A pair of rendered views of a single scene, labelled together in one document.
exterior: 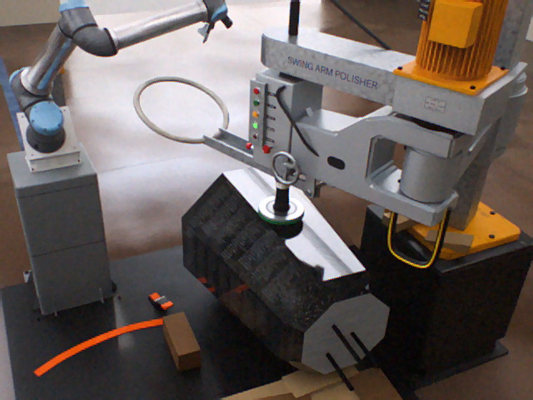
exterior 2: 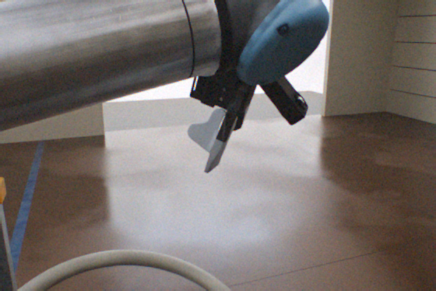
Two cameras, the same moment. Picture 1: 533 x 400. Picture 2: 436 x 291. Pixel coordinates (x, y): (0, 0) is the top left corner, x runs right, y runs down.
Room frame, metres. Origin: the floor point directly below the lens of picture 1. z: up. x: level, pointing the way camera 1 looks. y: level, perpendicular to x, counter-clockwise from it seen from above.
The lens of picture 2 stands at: (2.26, 0.24, 1.69)
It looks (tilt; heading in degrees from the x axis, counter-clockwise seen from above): 17 degrees down; 8
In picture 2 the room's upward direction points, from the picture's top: straight up
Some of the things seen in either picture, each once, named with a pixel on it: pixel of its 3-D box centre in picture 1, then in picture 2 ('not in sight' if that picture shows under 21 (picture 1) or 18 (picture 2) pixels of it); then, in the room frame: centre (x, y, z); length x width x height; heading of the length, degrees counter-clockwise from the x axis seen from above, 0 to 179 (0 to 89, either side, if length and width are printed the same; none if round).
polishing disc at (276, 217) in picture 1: (281, 208); not in sight; (2.29, -0.09, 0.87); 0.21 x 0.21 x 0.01
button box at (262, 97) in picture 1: (258, 113); not in sight; (2.25, 0.03, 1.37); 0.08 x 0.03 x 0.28; 51
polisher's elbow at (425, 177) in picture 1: (429, 167); not in sight; (1.88, -0.61, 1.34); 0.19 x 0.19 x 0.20
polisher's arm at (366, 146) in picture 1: (363, 155); not in sight; (2.04, -0.39, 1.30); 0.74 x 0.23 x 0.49; 51
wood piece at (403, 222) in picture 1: (404, 217); not in sight; (2.37, -0.70, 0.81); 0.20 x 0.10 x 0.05; 125
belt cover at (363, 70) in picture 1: (366, 75); not in sight; (2.08, -0.37, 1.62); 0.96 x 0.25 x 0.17; 51
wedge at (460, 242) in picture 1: (448, 238); not in sight; (2.21, -0.87, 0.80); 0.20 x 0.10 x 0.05; 64
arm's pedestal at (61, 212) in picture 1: (62, 228); not in sight; (2.68, 1.12, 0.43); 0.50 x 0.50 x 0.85; 28
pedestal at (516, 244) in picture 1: (434, 280); not in sight; (2.44, -0.94, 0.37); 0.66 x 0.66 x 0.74; 27
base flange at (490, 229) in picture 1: (450, 218); not in sight; (2.44, -0.94, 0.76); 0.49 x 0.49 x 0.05; 27
